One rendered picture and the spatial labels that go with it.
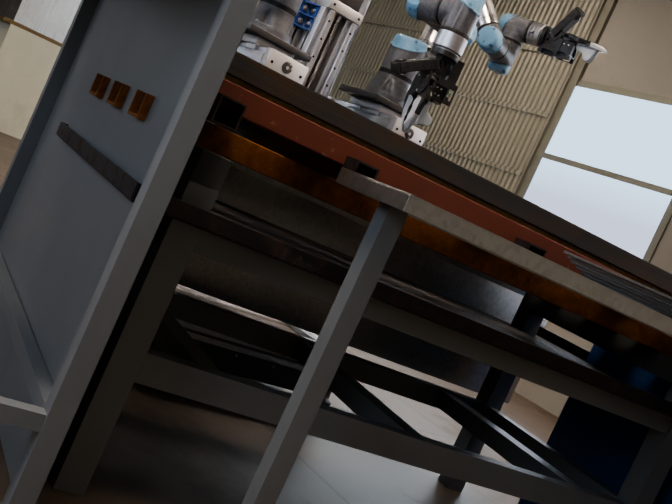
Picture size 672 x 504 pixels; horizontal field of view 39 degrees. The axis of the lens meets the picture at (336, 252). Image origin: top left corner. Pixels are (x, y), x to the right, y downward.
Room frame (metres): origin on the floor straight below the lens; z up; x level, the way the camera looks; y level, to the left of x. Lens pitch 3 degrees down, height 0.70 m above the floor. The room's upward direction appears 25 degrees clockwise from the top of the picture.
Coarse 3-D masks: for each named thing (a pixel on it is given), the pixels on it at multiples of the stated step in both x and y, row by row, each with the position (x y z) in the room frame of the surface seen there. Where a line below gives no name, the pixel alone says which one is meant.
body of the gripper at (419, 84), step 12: (432, 48) 2.24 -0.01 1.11; (444, 60) 2.24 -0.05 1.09; (456, 60) 2.24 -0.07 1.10; (420, 72) 2.27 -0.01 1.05; (432, 72) 2.24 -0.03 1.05; (444, 72) 2.25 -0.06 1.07; (456, 72) 2.26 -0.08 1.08; (420, 84) 2.24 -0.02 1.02; (432, 84) 2.22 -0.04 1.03; (444, 84) 2.23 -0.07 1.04; (432, 96) 2.24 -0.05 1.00; (444, 96) 2.24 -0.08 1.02
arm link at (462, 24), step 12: (444, 0) 2.25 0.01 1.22; (456, 0) 2.23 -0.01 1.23; (468, 0) 2.22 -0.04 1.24; (480, 0) 2.23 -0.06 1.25; (444, 12) 2.25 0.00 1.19; (456, 12) 2.22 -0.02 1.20; (468, 12) 2.22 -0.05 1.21; (480, 12) 2.24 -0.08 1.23; (444, 24) 2.23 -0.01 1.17; (456, 24) 2.22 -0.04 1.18; (468, 24) 2.23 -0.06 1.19; (468, 36) 2.24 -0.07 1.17
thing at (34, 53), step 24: (0, 24) 7.85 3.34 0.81; (0, 48) 7.62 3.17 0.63; (24, 48) 7.72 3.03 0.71; (48, 48) 7.83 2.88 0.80; (0, 72) 7.66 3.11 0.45; (24, 72) 7.77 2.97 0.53; (48, 72) 7.87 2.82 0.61; (0, 96) 7.71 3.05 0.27; (24, 96) 7.81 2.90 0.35; (0, 120) 7.75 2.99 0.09; (24, 120) 7.86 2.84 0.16
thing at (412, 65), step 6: (396, 60) 2.20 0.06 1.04; (402, 60) 2.20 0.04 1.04; (408, 60) 2.22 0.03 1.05; (414, 60) 2.21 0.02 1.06; (420, 60) 2.21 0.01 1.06; (426, 60) 2.21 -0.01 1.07; (432, 60) 2.22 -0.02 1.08; (438, 60) 2.23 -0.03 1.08; (396, 66) 2.19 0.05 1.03; (402, 66) 2.19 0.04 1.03; (408, 66) 2.20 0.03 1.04; (414, 66) 2.20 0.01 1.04; (420, 66) 2.21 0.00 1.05; (426, 66) 2.22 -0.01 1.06; (432, 66) 2.22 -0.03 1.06; (438, 66) 2.23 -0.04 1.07; (396, 72) 2.20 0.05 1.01; (402, 72) 2.19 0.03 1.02
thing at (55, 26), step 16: (0, 0) 9.20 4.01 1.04; (16, 0) 8.76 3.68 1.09; (32, 0) 8.67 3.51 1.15; (48, 0) 8.75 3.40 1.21; (64, 0) 8.83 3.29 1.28; (80, 0) 8.91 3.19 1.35; (16, 16) 8.63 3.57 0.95; (32, 16) 8.71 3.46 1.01; (48, 16) 8.79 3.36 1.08; (64, 16) 8.87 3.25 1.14; (48, 32) 8.82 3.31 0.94; (64, 32) 8.90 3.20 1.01
